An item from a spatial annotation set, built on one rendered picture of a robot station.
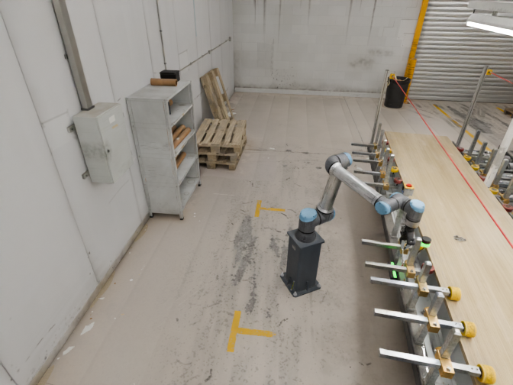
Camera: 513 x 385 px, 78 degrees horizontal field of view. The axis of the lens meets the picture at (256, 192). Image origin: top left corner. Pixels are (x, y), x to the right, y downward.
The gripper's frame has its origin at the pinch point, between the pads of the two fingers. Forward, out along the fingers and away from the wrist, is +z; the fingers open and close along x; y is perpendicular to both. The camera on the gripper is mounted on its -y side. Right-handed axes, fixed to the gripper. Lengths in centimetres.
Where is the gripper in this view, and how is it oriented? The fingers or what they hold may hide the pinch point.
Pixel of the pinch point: (404, 249)
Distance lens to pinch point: 244.4
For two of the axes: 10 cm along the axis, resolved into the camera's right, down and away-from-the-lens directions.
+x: -9.8, -1.1, 1.6
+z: -0.1, 8.4, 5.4
